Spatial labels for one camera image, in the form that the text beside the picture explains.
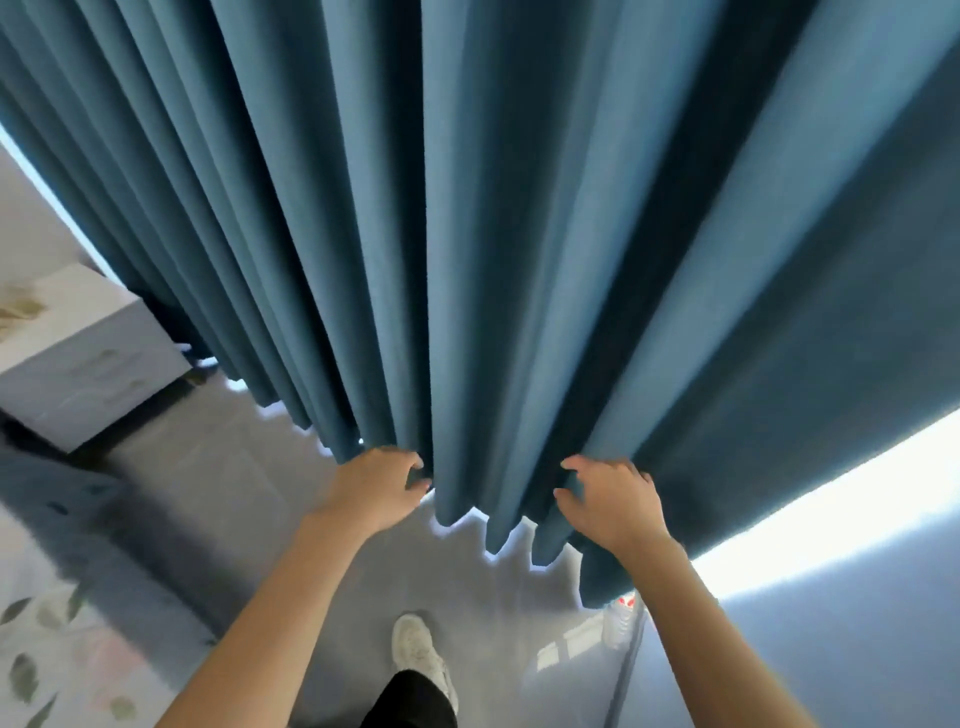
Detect person's right hand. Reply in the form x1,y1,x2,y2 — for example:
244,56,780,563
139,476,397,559
553,455,673,560

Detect person's left hand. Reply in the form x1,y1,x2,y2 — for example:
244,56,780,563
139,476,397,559
311,446,435,541

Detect person's left forearm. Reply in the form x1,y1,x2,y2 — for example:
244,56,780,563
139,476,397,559
157,517,369,728

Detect person's right forearm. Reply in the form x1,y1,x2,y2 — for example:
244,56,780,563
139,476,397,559
622,536,819,728

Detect person's left white shoe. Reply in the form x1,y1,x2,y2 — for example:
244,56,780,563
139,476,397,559
391,613,459,714

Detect white bedside table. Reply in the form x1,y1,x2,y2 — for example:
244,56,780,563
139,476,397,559
0,262,195,455

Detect white red small object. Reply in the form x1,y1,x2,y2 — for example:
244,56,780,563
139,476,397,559
603,592,640,652

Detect black shorts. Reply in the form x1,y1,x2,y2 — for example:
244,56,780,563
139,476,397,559
359,669,460,728

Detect blue curtain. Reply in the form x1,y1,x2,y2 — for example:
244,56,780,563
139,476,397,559
0,0,960,610

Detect floral bed sheet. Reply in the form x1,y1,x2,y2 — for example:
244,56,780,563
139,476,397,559
0,442,219,728

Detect gold drawer handle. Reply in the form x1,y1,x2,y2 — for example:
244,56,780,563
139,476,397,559
71,346,125,376

